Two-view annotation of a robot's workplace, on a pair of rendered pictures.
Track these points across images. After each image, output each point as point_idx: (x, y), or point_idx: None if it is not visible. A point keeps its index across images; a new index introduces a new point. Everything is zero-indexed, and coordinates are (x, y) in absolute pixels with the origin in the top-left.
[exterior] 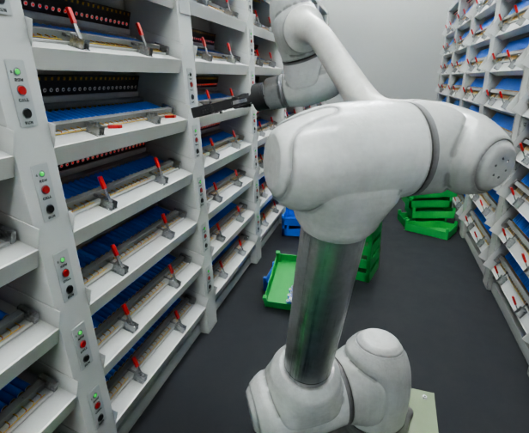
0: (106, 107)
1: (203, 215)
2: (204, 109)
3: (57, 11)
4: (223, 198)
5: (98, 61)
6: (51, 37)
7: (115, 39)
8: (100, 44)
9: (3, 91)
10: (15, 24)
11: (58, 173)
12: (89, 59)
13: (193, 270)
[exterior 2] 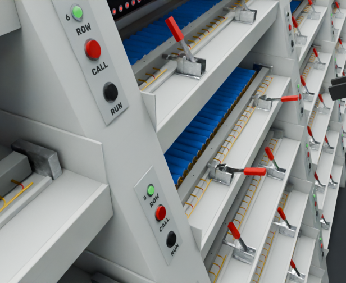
0: (204, 109)
1: (311, 181)
2: None
3: (132, 5)
4: (319, 141)
5: (215, 80)
6: (151, 71)
7: (209, 17)
8: (200, 40)
9: (141, 236)
10: (134, 115)
11: (209, 281)
12: (208, 86)
13: (308, 247)
